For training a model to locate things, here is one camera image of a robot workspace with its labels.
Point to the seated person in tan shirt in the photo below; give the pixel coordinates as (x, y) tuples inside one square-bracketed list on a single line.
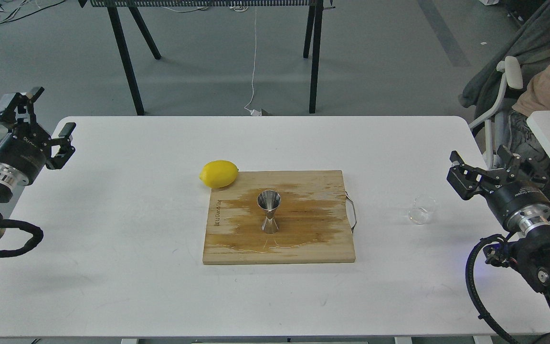
[(521, 139)]

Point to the wooden cutting board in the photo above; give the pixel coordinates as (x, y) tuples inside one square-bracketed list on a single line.
[(312, 220)]

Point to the small clear glass beaker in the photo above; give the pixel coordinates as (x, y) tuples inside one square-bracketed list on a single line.
[(423, 209)]

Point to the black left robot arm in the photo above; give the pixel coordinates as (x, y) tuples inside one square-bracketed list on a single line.
[(9, 179)]

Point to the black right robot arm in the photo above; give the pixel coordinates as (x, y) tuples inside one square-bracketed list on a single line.
[(528, 253)]

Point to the white office chair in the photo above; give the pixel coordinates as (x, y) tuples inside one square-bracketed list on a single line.
[(494, 120)]

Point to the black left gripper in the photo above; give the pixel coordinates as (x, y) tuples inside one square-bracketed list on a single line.
[(27, 147)]

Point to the steel double jigger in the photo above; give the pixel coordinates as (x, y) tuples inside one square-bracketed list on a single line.
[(269, 201)]

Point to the black metal frame table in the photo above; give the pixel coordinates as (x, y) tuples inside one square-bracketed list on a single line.
[(158, 42)]

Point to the yellow lemon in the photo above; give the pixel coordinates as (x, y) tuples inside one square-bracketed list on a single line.
[(218, 174)]

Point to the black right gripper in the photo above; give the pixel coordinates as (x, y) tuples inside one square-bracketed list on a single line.
[(512, 204)]

